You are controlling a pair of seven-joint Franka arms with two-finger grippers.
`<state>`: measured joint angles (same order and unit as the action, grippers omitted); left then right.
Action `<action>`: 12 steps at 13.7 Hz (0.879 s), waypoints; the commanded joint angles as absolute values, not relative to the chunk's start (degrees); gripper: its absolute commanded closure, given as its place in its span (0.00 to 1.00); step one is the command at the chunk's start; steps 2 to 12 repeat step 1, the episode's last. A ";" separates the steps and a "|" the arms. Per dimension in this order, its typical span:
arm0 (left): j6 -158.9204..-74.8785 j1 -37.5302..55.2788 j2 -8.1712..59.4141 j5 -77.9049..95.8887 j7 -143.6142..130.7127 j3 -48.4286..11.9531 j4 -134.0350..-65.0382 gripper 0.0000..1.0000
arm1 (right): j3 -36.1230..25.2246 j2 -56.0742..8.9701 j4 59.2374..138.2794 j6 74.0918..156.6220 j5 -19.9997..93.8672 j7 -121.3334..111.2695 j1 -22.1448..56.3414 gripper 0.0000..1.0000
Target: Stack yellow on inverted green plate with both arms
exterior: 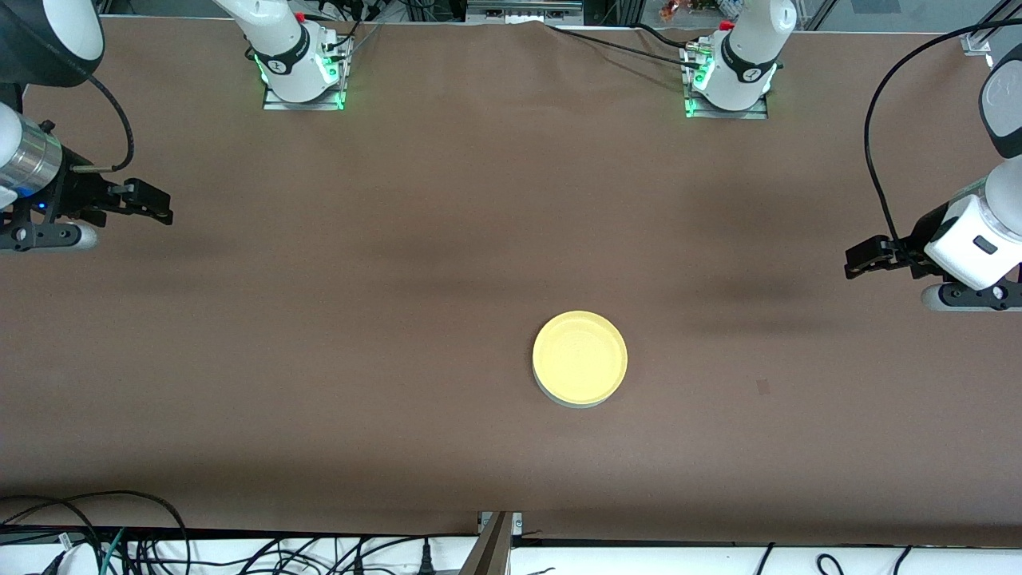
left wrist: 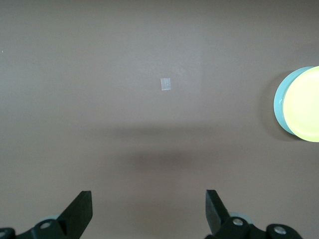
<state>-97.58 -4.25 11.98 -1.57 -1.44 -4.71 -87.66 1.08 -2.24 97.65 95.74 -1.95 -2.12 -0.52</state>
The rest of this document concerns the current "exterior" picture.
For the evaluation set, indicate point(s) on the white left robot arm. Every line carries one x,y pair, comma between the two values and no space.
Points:
746,56

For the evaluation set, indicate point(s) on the light green round plate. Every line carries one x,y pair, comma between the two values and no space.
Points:
579,406

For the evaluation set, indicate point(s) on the aluminium frame post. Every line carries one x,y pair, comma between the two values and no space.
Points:
493,547

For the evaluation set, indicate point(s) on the orange background clutter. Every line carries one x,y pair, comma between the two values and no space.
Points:
675,9

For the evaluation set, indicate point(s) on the aluminium profile with sockets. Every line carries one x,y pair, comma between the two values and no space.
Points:
523,11

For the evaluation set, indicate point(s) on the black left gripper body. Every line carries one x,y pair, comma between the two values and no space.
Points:
913,249

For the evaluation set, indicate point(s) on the yellow round plate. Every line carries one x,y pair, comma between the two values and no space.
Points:
580,355

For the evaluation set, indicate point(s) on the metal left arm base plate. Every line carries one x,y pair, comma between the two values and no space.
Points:
693,108

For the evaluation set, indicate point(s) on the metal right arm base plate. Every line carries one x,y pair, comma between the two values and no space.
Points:
339,76

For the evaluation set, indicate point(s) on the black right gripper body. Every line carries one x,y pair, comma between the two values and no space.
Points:
80,196

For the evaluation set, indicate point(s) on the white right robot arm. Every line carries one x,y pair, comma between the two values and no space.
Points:
283,48

